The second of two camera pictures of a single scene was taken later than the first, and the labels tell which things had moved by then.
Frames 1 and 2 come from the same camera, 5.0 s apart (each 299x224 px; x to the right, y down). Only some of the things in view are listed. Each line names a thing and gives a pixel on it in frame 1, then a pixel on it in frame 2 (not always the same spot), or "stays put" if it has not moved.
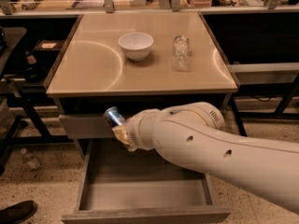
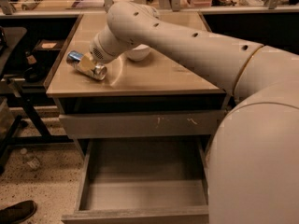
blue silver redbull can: [113, 117] → [99, 71]
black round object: [35, 74] stays put
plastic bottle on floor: [31, 160] stays put
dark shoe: [18, 212] stays put
